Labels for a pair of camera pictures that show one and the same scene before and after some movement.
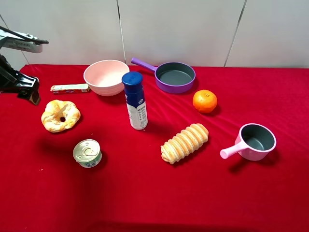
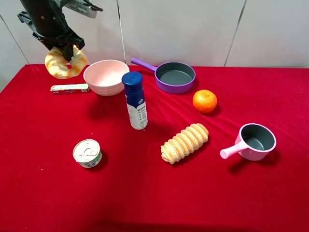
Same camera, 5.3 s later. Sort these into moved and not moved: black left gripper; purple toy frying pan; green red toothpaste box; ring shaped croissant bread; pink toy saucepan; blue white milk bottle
Moved: black left gripper; ring shaped croissant bread
Not moved: blue white milk bottle; purple toy frying pan; green red toothpaste box; pink toy saucepan
